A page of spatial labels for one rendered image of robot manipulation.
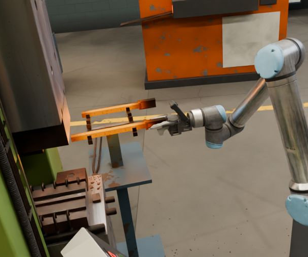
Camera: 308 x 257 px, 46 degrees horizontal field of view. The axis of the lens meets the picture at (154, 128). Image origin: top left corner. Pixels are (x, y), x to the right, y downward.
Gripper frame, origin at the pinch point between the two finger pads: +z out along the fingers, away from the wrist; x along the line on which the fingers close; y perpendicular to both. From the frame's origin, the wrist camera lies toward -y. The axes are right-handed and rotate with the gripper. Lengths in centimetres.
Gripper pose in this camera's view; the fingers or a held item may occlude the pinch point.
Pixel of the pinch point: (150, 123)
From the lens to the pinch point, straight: 173.2
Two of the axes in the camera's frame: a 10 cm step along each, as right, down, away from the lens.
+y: 1.0, 8.8, 4.7
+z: -9.7, 1.8, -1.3
